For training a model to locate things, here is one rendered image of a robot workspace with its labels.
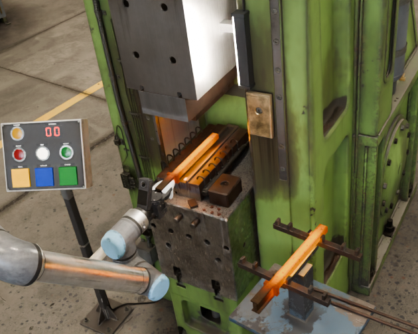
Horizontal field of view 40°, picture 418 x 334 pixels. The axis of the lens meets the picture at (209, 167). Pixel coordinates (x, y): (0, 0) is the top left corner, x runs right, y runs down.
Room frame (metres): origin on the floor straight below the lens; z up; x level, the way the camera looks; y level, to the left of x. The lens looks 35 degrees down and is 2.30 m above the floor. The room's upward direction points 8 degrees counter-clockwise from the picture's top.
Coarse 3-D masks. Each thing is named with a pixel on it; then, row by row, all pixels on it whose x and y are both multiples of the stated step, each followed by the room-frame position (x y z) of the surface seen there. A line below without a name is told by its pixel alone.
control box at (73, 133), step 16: (32, 128) 2.03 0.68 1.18; (64, 128) 2.01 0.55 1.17; (80, 128) 2.00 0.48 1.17; (16, 144) 2.02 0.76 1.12; (32, 144) 2.00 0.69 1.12; (48, 144) 1.99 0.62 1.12; (64, 144) 1.98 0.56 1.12; (80, 144) 1.96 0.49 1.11; (16, 160) 1.98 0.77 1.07; (32, 160) 1.97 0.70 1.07; (48, 160) 1.96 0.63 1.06; (64, 160) 1.95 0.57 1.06; (80, 160) 1.93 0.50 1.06; (32, 176) 1.94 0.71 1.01; (80, 176) 1.90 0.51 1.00
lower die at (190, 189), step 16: (208, 128) 2.17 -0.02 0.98; (224, 128) 2.12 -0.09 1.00; (240, 128) 2.11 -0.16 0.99; (192, 144) 2.05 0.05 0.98; (224, 144) 2.00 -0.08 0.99; (240, 144) 2.02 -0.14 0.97; (176, 160) 1.95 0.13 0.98; (208, 160) 1.90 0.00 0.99; (224, 160) 1.91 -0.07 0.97; (160, 176) 1.86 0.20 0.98; (192, 176) 1.80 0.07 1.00; (208, 176) 1.81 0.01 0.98; (192, 192) 1.77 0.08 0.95
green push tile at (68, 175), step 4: (60, 168) 1.93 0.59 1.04; (64, 168) 1.92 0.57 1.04; (68, 168) 1.92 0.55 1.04; (72, 168) 1.92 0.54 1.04; (76, 168) 1.92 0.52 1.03; (60, 172) 1.92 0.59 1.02; (64, 172) 1.92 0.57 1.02; (68, 172) 1.91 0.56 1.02; (72, 172) 1.91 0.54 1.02; (76, 172) 1.91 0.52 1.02; (60, 176) 1.91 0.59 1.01; (64, 176) 1.91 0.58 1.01; (68, 176) 1.91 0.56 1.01; (72, 176) 1.90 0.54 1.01; (76, 176) 1.90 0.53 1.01; (60, 180) 1.90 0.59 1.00; (64, 180) 1.90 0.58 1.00; (68, 180) 1.90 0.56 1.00; (72, 180) 1.90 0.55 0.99; (76, 180) 1.89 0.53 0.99; (60, 184) 1.90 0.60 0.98; (64, 184) 1.89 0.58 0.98; (68, 184) 1.89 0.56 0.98; (72, 184) 1.89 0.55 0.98; (76, 184) 1.88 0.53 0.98
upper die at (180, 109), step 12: (228, 72) 2.00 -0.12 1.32; (216, 84) 1.92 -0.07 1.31; (228, 84) 1.99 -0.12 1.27; (144, 96) 1.85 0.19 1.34; (156, 96) 1.82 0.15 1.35; (168, 96) 1.79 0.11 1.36; (180, 96) 1.77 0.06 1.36; (204, 96) 1.85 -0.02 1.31; (144, 108) 1.85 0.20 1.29; (156, 108) 1.82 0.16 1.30; (168, 108) 1.79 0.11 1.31; (180, 108) 1.76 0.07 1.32; (192, 108) 1.78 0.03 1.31; (180, 120) 1.77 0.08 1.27
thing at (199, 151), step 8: (216, 136) 1.99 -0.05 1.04; (200, 144) 1.94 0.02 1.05; (208, 144) 1.94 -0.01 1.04; (192, 152) 1.89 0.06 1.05; (200, 152) 1.89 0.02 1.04; (184, 160) 1.84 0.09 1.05; (192, 160) 1.84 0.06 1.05; (176, 168) 1.79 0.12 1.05; (184, 168) 1.79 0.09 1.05; (168, 176) 1.74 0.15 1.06; (176, 176) 1.73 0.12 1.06; (160, 184) 1.70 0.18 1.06
